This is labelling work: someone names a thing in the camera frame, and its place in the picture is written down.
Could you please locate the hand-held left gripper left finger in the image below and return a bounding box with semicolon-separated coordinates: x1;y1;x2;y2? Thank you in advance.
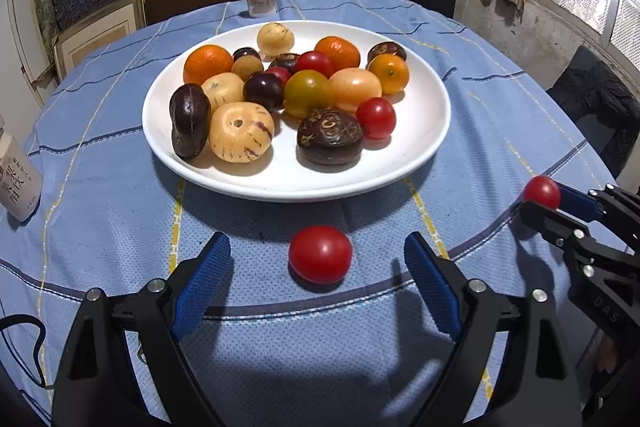
52;231;232;427

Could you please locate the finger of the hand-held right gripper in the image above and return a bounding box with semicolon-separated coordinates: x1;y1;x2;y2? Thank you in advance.
557;183;640;253
520;201;626;280

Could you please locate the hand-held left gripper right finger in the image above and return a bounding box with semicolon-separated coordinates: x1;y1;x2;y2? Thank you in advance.
404;231;586;427

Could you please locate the white plate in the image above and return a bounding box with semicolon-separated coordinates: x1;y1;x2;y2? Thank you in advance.
141;20;452;202

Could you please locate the pale yellow pepino melon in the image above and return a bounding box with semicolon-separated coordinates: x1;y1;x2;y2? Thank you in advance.
257;22;295;58
201;72;246;112
208;102;276;164

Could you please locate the dark brown oval fruit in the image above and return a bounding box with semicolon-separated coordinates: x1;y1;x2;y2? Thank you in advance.
169;83;212;160

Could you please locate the pale orange tomato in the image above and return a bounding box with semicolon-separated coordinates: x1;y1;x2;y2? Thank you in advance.
327;68;383;112

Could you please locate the yellow green tomato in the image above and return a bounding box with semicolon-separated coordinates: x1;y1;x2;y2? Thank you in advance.
283;70;335;120

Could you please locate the orange mandarin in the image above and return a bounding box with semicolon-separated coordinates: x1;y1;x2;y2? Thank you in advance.
314;36;361;71
183;44;235;86

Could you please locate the tan round fruit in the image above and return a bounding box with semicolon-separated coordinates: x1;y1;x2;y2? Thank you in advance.
231;56;265;82

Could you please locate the person's right hand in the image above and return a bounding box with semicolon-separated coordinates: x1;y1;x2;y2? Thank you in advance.
595;334;621;373

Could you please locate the black garment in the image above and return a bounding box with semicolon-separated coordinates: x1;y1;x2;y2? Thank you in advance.
555;62;640;178

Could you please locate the blue checked tablecloth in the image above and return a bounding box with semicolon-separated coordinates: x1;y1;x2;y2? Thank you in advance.
0;0;631;427

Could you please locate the white drink can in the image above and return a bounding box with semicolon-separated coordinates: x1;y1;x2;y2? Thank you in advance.
0;129;43;223

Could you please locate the green patterned panel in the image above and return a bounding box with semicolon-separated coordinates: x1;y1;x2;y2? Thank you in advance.
30;0;61;58

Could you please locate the black cable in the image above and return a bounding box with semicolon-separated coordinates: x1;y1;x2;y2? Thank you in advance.
0;314;53;390

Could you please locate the wooden picture frame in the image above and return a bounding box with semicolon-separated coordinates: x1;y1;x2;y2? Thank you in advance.
52;0;147;80

